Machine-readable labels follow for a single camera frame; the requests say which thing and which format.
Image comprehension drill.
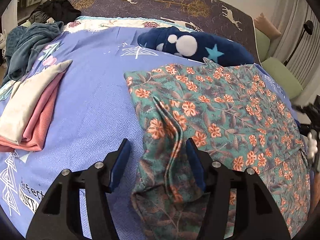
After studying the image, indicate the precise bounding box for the tan pillow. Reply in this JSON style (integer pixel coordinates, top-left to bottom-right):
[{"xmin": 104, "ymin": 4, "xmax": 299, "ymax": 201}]
[{"xmin": 253, "ymin": 13, "xmax": 281, "ymax": 40}]

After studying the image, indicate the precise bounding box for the floral green orange garment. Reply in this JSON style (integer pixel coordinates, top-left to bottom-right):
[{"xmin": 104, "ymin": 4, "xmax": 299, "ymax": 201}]
[{"xmin": 124, "ymin": 60, "xmax": 311, "ymax": 239}]

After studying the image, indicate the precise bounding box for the green pillow front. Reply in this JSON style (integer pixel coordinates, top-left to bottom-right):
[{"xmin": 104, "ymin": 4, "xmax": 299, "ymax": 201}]
[{"xmin": 262, "ymin": 57, "xmax": 303, "ymax": 99}]

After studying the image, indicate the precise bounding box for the green pillow back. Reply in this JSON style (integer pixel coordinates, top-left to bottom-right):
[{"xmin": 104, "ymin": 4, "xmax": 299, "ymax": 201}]
[{"xmin": 255, "ymin": 28, "xmax": 271, "ymax": 62}]

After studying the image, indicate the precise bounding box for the right white gloved hand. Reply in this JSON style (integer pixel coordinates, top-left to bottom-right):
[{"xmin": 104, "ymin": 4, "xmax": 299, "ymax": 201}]
[{"xmin": 307, "ymin": 132, "xmax": 318, "ymax": 161}]

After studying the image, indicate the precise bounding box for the navy star fleece garment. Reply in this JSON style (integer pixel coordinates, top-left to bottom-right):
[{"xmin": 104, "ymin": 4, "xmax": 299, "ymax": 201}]
[{"xmin": 137, "ymin": 27, "xmax": 254, "ymax": 67}]

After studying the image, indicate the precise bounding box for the folded white cloth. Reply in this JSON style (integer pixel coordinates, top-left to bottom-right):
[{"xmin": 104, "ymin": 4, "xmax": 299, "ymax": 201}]
[{"xmin": 1, "ymin": 60, "xmax": 72, "ymax": 145}]

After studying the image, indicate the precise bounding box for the teal blue towel heap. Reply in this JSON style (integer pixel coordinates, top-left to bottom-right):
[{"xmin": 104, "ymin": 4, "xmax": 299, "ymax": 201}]
[{"xmin": 2, "ymin": 21, "xmax": 64, "ymax": 85}]

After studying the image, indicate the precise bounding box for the black clothes pile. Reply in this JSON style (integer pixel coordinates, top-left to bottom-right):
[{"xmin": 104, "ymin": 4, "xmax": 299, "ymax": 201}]
[{"xmin": 28, "ymin": 0, "xmax": 81, "ymax": 25}]

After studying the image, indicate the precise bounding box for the folded pink cloth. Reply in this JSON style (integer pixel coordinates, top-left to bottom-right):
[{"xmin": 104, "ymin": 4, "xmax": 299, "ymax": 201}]
[{"xmin": 1, "ymin": 72, "xmax": 65, "ymax": 152}]

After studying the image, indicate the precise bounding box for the green pillow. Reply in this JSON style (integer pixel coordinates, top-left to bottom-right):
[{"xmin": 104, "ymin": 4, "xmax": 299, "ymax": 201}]
[
  {"xmin": 255, "ymin": 28, "xmax": 271, "ymax": 62},
  {"xmin": 262, "ymin": 57, "xmax": 303, "ymax": 99}
]

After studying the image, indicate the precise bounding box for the black floor lamp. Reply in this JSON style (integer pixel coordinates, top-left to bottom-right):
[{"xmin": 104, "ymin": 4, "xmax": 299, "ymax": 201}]
[{"xmin": 284, "ymin": 20, "xmax": 314, "ymax": 66}]

